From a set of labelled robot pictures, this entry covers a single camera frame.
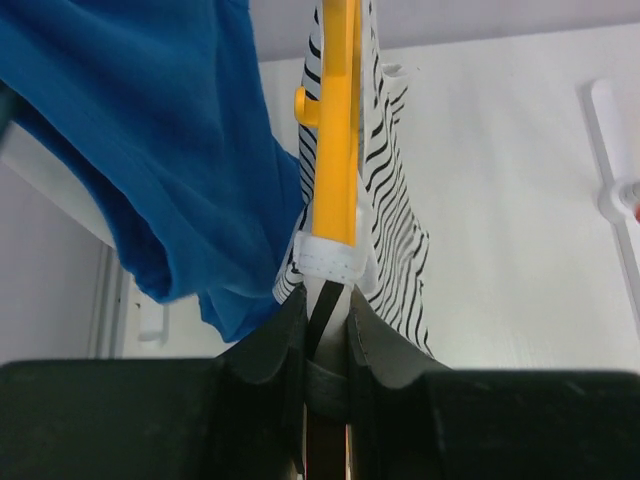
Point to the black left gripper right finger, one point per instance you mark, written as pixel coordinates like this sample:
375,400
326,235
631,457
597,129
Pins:
411,417

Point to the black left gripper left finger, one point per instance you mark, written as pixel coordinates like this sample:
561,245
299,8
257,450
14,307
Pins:
236,416

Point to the white black-striped tank top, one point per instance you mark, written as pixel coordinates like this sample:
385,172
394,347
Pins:
398,247

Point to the yellow hanger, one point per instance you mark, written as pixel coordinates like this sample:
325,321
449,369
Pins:
335,116

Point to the blue tank top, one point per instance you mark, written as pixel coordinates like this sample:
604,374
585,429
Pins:
157,107

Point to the white clothes rack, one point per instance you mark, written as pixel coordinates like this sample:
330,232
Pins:
618,196

